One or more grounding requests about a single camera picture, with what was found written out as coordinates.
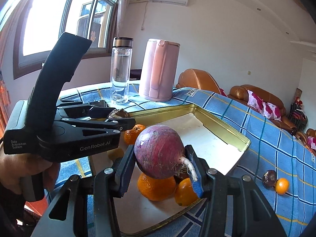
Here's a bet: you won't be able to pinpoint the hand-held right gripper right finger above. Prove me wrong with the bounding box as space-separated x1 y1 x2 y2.
185 144 288 237

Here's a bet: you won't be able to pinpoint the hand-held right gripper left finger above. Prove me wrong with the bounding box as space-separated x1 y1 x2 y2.
30 144 136 237

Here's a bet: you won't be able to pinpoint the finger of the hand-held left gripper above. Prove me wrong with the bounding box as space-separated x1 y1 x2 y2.
61 118 137 142
57 100 113 119

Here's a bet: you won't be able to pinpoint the small oval orange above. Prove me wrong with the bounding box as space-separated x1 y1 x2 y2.
175 178 199 206

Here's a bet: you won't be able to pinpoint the large orange with stem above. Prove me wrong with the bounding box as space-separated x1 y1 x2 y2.
138 173 177 201

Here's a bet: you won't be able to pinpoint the purple onion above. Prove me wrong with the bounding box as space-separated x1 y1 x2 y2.
134 125 199 182

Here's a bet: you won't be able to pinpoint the gold metal tin tray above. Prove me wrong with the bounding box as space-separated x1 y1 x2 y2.
90 104 252 236

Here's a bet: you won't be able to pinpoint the person's left hand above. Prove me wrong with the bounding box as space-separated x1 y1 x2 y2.
0 150 61 191

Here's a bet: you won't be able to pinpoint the small mandarin orange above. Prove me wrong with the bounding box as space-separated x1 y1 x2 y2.
123 124 146 145

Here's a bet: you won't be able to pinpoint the orange tassel ornament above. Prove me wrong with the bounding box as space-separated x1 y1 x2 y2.
0 71 12 107

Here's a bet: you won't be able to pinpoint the clear glass bottle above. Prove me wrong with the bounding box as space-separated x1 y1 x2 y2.
110 37 134 104

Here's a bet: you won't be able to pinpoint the pink electric kettle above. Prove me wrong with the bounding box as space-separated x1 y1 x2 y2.
138 39 180 102

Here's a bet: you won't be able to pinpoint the blue checked tablecloth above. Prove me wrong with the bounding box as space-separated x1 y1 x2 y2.
53 84 316 237

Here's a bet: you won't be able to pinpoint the brown framed window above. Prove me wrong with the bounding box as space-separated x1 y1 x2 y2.
13 0 122 80

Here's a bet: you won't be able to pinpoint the round orange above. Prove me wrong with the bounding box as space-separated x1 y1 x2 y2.
275 178 290 194

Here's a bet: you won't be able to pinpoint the brown leather armchair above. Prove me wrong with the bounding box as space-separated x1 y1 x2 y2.
178 69 223 95
295 128 316 151

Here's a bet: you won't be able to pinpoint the beige curtain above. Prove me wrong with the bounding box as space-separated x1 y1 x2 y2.
116 0 142 48

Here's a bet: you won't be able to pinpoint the long brown leather sofa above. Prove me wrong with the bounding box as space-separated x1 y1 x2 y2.
228 84 298 135

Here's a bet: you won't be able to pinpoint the stacked black chairs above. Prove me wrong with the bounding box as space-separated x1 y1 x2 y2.
289 102 308 132

